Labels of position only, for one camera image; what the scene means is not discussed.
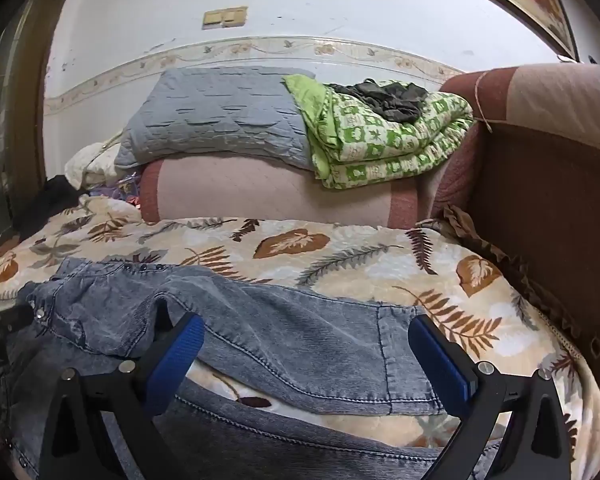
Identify pink bolster cushion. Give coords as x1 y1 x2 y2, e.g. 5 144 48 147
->
140 155 422 231

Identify purple patterned cloth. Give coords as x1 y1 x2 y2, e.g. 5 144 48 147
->
87 172 144 207

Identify brown upholstered headboard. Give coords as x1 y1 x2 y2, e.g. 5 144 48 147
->
420 62 600 376

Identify green patterned folded quilt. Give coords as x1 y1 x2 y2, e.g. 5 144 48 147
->
282 74 476 190

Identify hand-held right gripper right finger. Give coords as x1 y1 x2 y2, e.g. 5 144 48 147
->
408 314 574 480

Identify tan string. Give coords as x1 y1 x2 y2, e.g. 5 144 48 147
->
474 71 494 134

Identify leaf print blanket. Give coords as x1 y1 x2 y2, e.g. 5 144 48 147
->
0 195 600 480

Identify white crumpled cloth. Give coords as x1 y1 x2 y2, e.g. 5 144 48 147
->
64 132 131 192

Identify wooden glass-panel wardrobe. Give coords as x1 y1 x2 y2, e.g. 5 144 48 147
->
0 0 83 261

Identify blue denim pants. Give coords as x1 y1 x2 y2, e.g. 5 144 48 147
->
0 257 501 480

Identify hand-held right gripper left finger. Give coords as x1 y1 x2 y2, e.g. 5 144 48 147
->
39 312 206 480

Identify black cloth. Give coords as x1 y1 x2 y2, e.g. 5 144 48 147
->
17 175 89 241

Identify brown ruffled bed trim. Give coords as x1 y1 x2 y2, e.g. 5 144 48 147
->
440 204 600 378

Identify grey quilted pillow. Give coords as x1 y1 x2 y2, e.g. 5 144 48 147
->
114 66 317 171

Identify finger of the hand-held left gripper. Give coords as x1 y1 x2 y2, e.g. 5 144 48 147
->
0 303 35 335

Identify dark crumpled cloth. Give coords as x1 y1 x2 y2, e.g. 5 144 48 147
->
328 79 429 123

